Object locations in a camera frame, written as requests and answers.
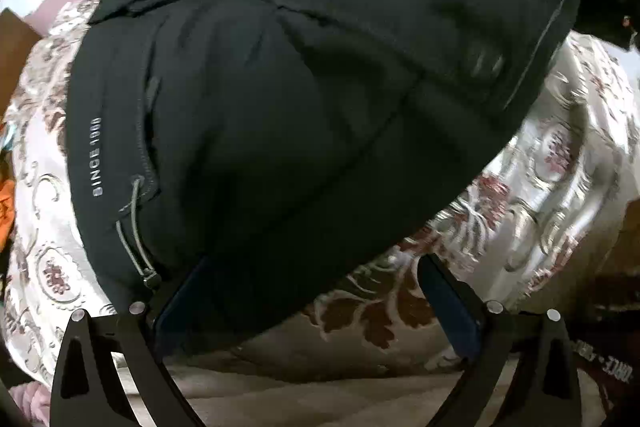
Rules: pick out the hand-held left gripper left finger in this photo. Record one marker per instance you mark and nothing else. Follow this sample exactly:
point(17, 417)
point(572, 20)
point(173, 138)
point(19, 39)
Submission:
point(175, 307)

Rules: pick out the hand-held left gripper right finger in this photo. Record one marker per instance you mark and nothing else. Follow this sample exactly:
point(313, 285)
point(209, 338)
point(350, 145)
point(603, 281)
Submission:
point(452, 312)

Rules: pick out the black jacket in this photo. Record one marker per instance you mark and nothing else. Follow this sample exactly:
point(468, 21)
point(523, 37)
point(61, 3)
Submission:
point(300, 107)

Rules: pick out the beige fleece blanket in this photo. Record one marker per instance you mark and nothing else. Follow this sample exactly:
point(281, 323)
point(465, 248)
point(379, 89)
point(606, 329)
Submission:
point(325, 387)

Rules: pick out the floral satin bedspread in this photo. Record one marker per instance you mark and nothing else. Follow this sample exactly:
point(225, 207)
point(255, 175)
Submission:
point(550, 182)

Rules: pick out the pink cloth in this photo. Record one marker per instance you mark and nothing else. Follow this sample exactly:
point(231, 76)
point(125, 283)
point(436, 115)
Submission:
point(27, 402)

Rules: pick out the orange garment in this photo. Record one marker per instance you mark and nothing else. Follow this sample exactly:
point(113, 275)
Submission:
point(5, 207)

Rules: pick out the wooden headboard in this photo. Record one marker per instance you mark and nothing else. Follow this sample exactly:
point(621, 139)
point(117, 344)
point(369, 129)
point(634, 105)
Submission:
point(15, 42)

